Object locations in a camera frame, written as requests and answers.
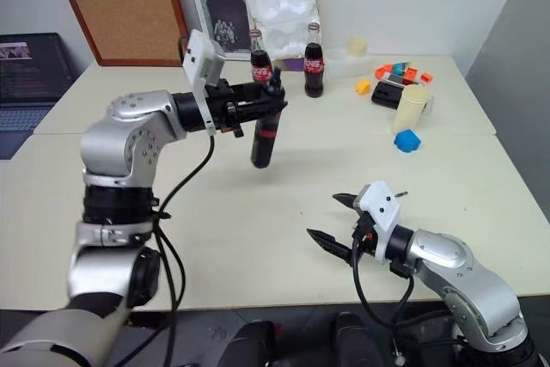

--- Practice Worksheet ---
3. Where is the cork board red frame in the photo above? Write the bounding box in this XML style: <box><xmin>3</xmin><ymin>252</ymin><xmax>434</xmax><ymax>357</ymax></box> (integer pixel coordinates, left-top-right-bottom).
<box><xmin>48</xmin><ymin>0</ymin><xmax>191</xmax><ymax>68</ymax></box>

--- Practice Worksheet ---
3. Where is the black electric screwdriver red ring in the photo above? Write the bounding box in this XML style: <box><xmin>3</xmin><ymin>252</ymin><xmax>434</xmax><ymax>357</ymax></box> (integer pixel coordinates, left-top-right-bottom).
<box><xmin>249</xmin><ymin>67</ymin><xmax>287</xmax><ymax>169</ymax></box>

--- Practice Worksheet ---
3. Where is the small cream cup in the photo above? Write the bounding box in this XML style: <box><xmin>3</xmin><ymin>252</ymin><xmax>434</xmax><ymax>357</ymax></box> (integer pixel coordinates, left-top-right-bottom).
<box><xmin>347</xmin><ymin>37</ymin><xmax>369</xmax><ymax>58</ymax></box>

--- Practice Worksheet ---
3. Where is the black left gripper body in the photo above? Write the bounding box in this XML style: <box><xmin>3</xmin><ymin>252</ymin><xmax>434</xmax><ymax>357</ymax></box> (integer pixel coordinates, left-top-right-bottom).
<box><xmin>204</xmin><ymin>77</ymin><xmax>247</xmax><ymax>139</ymax></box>

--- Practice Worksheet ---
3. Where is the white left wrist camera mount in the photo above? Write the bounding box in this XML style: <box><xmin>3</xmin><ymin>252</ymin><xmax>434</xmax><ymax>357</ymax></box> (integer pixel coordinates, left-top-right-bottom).
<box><xmin>181</xmin><ymin>29</ymin><xmax>227</xmax><ymax>136</ymax></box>

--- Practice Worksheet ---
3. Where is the blue plastic block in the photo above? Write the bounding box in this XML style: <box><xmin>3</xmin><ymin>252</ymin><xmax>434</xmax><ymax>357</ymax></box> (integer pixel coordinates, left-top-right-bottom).
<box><xmin>394</xmin><ymin>127</ymin><xmax>424</xmax><ymax>154</ymax></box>

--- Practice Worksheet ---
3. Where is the purple flat object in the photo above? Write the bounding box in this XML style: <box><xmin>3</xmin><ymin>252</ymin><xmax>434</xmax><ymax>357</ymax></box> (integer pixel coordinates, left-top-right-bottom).
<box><xmin>273</xmin><ymin>57</ymin><xmax>307</xmax><ymax>73</ymax></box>

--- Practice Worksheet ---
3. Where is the graphic design book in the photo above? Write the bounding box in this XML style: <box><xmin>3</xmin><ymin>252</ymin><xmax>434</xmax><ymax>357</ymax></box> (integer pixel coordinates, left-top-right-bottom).
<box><xmin>184</xmin><ymin>0</ymin><xmax>255</xmax><ymax>62</ymax></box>

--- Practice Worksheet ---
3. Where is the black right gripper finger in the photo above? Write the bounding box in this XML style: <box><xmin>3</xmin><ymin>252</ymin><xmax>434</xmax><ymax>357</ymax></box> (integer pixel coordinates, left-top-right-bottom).
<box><xmin>332</xmin><ymin>192</ymin><xmax>361</xmax><ymax>211</ymax></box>
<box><xmin>305</xmin><ymin>227</ymin><xmax>358</xmax><ymax>266</ymax></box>

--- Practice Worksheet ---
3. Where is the dark rounded shape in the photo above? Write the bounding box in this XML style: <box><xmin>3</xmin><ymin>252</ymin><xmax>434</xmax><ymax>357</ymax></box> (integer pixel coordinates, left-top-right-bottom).
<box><xmin>333</xmin><ymin>311</ymin><xmax>388</xmax><ymax>367</ymax></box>
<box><xmin>222</xmin><ymin>319</ymin><xmax>277</xmax><ymax>367</ymax></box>

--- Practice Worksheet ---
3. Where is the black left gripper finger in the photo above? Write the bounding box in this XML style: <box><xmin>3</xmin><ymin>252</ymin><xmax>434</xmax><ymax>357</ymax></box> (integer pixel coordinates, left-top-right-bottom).
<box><xmin>234</xmin><ymin>82</ymin><xmax>276</xmax><ymax>101</ymax></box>
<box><xmin>235</xmin><ymin>98</ymin><xmax>289</xmax><ymax>117</ymax></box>

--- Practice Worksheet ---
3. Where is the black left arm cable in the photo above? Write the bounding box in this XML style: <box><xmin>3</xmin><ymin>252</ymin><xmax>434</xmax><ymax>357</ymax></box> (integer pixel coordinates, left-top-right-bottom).
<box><xmin>102</xmin><ymin>132</ymin><xmax>217</xmax><ymax>367</ymax></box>

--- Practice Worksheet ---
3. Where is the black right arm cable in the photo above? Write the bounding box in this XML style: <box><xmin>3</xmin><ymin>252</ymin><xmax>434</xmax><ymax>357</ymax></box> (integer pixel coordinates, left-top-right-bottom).
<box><xmin>350</xmin><ymin>237</ymin><xmax>465</xmax><ymax>362</ymax></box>

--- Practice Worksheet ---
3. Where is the black rectangular box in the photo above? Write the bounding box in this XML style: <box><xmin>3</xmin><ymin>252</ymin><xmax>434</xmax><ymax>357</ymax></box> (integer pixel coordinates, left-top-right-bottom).
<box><xmin>370</xmin><ymin>80</ymin><xmax>406</xmax><ymax>109</ymax></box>

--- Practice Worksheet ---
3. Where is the cream cylindrical container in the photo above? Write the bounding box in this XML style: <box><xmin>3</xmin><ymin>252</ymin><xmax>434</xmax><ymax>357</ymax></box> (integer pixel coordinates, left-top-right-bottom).
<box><xmin>390</xmin><ymin>83</ymin><xmax>429</xmax><ymax>134</ymax></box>

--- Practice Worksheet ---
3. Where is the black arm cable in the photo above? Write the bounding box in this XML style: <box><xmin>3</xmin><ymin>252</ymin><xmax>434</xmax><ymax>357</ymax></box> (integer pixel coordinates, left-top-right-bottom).
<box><xmin>350</xmin><ymin>237</ymin><xmax>465</xmax><ymax>362</ymax></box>
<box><xmin>102</xmin><ymin>132</ymin><xmax>217</xmax><ymax>367</ymax></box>

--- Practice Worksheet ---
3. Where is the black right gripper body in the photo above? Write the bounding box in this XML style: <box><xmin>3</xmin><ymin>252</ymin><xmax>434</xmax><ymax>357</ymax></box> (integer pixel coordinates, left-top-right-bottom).
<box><xmin>351</xmin><ymin>211</ymin><xmax>380</xmax><ymax>259</ymax></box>

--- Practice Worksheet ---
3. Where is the glass cola bottle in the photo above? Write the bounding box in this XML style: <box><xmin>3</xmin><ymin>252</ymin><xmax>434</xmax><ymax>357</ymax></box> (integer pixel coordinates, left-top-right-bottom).
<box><xmin>248</xmin><ymin>28</ymin><xmax>274</xmax><ymax>85</ymax></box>
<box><xmin>302</xmin><ymin>21</ymin><xmax>326</xmax><ymax>99</ymax></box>

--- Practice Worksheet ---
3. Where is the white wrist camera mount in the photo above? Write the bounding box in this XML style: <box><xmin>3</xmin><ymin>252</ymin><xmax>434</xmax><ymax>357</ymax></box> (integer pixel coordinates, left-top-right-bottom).
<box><xmin>353</xmin><ymin>180</ymin><xmax>401</xmax><ymax>265</ymax></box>
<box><xmin>181</xmin><ymin>29</ymin><xmax>227</xmax><ymax>136</ymax></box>

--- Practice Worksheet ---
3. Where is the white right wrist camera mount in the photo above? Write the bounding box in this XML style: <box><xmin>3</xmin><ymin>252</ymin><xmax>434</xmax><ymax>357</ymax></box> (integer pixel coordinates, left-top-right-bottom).
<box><xmin>353</xmin><ymin>180</ymin><xmax>401</xmax><ymax>265</ymax></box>

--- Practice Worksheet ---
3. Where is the dark laptop computer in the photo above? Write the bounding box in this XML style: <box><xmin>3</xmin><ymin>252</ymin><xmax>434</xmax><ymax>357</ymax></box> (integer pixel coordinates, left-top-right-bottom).
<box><xmin>0</xmin><ymin>32</ymin><xmax>79</xmax><ymax>161</ymax></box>

